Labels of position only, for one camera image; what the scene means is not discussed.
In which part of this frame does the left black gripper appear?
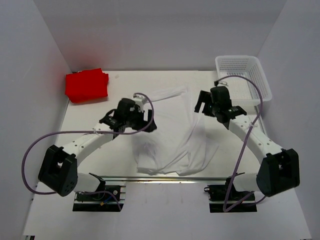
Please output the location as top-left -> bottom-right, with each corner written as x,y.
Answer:
124,107 -> 157,133

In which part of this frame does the white t-shirt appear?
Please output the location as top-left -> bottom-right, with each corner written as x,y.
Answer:
131,86 -> 219,176

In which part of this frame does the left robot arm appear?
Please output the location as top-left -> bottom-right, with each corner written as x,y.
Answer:
38,95 -> 157,200

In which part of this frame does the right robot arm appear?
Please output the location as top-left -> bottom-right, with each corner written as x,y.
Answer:
194,86 -> 300,200

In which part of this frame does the white plastic basket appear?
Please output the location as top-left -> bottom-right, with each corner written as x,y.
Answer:
215,55 -> 272,106

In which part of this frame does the folded red t-shirt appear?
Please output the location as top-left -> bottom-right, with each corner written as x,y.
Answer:
64,68 -> 109,104

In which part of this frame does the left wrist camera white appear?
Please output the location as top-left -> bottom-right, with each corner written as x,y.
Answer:
133,94 -> 148,112

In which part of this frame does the aluminium table rail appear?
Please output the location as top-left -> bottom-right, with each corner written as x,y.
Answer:
101,176 -> 227,182

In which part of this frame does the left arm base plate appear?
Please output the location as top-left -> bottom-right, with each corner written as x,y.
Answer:
72,173 -> 126,213

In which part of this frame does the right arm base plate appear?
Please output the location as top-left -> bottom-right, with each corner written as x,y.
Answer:
203,177 -> 257,213

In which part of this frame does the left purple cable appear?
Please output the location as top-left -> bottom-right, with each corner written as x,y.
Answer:
21,92 -> 156,211

